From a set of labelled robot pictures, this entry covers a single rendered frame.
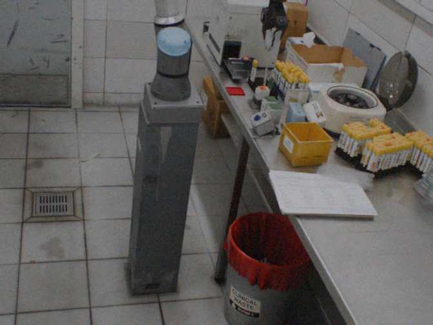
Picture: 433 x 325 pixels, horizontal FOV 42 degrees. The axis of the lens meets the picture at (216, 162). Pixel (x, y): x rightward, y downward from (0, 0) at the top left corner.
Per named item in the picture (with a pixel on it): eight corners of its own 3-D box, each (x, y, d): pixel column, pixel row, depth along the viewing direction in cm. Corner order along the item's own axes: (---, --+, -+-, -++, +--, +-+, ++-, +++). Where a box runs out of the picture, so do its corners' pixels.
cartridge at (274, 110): (265, 118, 223) (268, 103, 219) (276, 118, 224) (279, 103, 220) (268, 123, 219) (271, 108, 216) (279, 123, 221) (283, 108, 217)
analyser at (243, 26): (205, 44, 284) (214, -16, 268) (258, 46, 291) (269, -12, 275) (221, 69, 259) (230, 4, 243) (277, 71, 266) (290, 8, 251)
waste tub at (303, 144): (277, 147, 204) (282, 123, 199) (310, 146, 209) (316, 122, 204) (292, 167, 194) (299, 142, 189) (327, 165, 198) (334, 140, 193)
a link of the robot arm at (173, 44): (156, 74, 202) (158, 38, 194) (154, 59, 213) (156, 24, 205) (189, 75, 204) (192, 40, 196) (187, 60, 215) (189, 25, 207)
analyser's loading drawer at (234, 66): (220, 60, 263) (222, 49, 260) (234, 60, 265) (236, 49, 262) (232, 78, 247) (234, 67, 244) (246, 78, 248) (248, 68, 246)
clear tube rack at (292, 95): (269, 84, 252) (271, 68, 249) (289, 84, 255) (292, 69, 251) (283, 104, 236) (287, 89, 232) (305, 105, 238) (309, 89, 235)
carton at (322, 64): (281, 73, 265) (288, 42, 257) (337, 75, 273) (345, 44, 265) (300, 97, 245) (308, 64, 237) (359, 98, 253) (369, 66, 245)
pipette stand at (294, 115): (280, 125, 220) (285, 102, 215) (298, 126, 221) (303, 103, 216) (285, 138, 211) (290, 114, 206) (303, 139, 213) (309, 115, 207)
